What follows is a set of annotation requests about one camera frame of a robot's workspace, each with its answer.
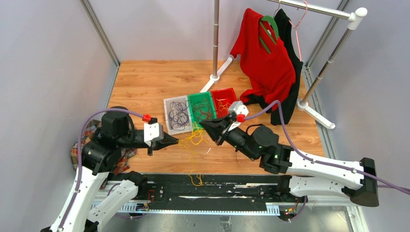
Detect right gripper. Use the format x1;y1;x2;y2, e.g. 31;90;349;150
199;114;257;161

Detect yellow thin cable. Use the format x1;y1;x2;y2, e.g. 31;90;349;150
215;99;232;114
177;123;209;187

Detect red thin cable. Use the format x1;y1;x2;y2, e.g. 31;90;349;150
191;97;215;122

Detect blue thin cable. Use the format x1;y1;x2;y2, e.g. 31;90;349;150
168;101;190;131

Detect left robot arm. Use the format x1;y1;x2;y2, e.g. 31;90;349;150
42;106;178;232

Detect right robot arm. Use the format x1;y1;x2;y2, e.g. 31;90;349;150
200;116;379;207

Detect green plastic bin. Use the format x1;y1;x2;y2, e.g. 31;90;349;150
187;92;217;126

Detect red plastic bin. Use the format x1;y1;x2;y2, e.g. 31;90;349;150
210;88;237;118

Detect white plastic bin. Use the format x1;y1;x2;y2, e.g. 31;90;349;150
163;95;192;135

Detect plaid flannel shirt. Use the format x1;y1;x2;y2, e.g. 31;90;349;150
70;119;137;175

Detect black shirt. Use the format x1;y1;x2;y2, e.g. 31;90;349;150
241;9;303;126

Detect red shirt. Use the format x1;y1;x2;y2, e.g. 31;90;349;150
230;8;296;104

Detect green clothes hanger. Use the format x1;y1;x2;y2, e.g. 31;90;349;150
258;15;280;54

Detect pink clothes hanger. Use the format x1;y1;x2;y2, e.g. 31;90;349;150
289;0;308;61

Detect metal clothes rack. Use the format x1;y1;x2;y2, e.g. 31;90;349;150
200;0;368;129

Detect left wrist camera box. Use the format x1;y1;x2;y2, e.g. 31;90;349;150
144;122;164;146

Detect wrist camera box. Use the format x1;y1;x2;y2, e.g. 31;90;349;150
144;122;164;146
228;101;249;131

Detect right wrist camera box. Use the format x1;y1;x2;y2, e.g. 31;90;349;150
228;101;249;131

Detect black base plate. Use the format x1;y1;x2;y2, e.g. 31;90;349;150
134;174;304;213

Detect aluminium frame rail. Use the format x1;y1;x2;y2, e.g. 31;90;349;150
80;0;120;69

